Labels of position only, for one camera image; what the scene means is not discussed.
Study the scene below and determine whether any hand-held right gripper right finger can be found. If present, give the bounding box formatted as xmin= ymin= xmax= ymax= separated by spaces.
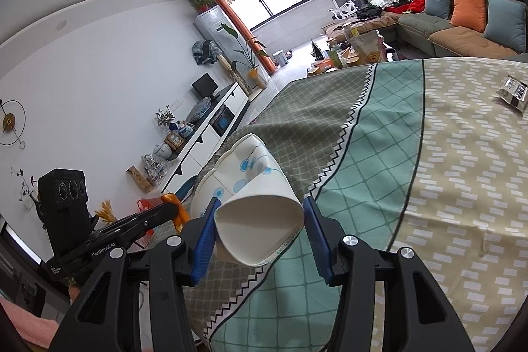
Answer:
xmin=302 ymin=195 xmax=475 ymax=352

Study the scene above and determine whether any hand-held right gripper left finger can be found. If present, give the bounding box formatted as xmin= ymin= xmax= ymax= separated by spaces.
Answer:
xmin=49 ymin=197 xmax=221 ymax=352

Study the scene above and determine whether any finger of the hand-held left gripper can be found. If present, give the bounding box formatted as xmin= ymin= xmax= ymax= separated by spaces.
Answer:
xmin=88 ymin=204 xmax=182 ymax=249

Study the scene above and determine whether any gold foil wrapper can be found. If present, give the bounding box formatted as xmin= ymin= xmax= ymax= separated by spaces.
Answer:
xmin=161 ymin=193 xmax=191 ymax=233

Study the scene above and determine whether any teal plastic bin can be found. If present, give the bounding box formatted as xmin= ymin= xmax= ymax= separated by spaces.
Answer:
xmin=175 ymin=176 xmax=196 ymax=200

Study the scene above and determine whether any dotted paper cup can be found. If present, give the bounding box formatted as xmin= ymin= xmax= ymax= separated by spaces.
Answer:
xmin=190 ymin=133 xmax=306 ymax=267

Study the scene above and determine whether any wheat in black vase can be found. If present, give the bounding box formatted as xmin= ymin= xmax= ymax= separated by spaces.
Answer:
xmin=95 ymin=200 xmax=118 ymax=223

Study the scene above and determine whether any kraft paper bag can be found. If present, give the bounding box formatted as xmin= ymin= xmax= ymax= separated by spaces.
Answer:
xmin=126 ymin=166 xmax=152 ymax=194

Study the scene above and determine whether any red leaf plant white pot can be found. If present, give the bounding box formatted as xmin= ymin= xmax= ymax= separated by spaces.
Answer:
xmin=10 ymin=166 xmax=40 ymax=208

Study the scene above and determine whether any clear bag of figurines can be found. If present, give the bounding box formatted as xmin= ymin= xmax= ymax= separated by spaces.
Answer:
xmin=141 ymin=153 xmax=171 ymax=185

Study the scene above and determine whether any dark cabinet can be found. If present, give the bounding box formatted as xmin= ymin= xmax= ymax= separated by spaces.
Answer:
xmin=0 ymin=212 xmax=71 ymax=320

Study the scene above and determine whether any white TV cabinet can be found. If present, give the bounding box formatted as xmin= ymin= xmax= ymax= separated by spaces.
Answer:
xmin=159 ymin=82 xmax=250 ymax=194

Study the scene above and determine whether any plant in blue vase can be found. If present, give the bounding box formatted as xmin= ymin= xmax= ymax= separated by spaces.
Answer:
xmin=155 ymin=105 xmax=176 ymax=130

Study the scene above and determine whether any patterned green tablecloth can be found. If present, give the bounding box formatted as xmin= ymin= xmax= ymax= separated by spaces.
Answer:
xmin=146 ymin=57 xmax=528 ymax=352

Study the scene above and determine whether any grey blue bundle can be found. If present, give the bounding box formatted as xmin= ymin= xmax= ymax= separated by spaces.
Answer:
xmin=185 ymin=97 xmax=212 ymax=124

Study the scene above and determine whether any black monitor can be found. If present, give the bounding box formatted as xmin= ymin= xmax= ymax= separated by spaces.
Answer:
xmin=192 ymin=73 xmax=219 ymax=100

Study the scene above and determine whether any patterned hanging cloth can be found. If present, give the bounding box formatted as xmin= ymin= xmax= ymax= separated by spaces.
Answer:
xmin=192 ymin=40 xmax=223 ymax=66

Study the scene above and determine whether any tall potted plant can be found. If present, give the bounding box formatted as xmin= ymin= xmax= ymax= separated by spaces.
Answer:
xmin=217 ymin=23 xmax=269 ymax=82

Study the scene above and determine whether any cluster of jars and tins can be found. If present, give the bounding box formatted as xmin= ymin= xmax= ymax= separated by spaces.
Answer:
xmin=307 ymin=26 xmax=397 ymax=76

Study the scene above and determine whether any kraft snack bag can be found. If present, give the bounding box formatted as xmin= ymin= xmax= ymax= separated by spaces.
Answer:
xmin=350 ymin=31 xmax=388 ymax=66

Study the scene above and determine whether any white standing air conditioner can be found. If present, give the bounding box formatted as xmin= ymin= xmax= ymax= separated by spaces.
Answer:
xmin=194 ymin=6 xmax=244 ymax=89

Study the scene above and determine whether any orange curtain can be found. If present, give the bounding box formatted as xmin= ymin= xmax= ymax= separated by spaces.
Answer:
xmin=204 ymin=0 xmax=275 ymax=74

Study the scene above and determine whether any green brown sofa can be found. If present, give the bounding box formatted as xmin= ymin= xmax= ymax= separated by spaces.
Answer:
xmin=324 ymin=0 xmax=528 ymax=58

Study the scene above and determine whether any white office chair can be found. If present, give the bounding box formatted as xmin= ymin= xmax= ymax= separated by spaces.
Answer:
xmin=328 ymin=0 xmax=359 ymax=20

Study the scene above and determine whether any silver snack wrapper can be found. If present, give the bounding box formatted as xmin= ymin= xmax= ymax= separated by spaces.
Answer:
xmin=495 ymin=75 xmax=528 ymax=111

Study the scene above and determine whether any pile of clothes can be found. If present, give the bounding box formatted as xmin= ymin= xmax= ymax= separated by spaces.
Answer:
xmin=357 ymin=0 xmax=413 ymax=18

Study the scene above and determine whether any orange pillow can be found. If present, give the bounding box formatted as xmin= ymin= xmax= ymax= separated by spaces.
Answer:
xmin=449 ymin=0 xmax=487 ymax=33

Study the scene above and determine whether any gold picture frame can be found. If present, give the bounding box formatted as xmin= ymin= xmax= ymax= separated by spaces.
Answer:
xmin=165 ymin=131 xmax=185 ymax=150

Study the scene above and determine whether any round wire wall clock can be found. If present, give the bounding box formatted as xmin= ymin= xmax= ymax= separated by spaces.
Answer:
xmin=0 ymin=98 xmax=27 ymax=148

